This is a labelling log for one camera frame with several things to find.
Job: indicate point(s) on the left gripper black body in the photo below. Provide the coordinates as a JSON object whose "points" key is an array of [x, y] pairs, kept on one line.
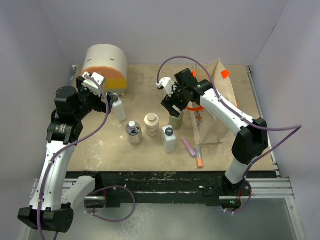
{"points": [[91, 100]]}

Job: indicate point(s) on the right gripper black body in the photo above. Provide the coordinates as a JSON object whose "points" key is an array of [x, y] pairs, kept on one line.
{"points": [[179, 95]]}

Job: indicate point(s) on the white square bottle black cap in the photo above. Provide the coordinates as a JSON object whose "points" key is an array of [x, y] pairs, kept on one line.
{"points": [[168, 139]]}

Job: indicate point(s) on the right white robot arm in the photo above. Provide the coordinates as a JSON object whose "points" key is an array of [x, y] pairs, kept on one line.
{"points": [[251, 138]]}

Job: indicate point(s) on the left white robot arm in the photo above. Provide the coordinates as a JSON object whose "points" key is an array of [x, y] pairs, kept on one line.
{"points": [[51, 209]]}

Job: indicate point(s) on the cream bottle with round cap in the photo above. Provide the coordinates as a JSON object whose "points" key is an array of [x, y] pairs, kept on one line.
{"points": [[151, 121]]}

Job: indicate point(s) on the beige and orange cylinder box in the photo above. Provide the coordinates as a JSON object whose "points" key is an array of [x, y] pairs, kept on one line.
{"points": [[110, 62]]}

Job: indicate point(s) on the silver bottle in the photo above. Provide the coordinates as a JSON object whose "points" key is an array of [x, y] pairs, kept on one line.
{"points": [[134, 132]]}

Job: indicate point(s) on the pink tube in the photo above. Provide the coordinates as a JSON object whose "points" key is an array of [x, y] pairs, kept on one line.
{"points": [[188, 146]]}

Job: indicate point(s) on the orange tube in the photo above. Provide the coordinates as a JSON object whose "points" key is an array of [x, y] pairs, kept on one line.
{"points": [[199, 156]]}

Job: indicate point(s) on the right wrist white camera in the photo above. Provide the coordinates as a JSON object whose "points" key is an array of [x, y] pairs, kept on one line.
{"points": [[167, 84]]}

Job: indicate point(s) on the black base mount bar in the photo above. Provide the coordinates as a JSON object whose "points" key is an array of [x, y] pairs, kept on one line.
{"points": [[208, 188]]}

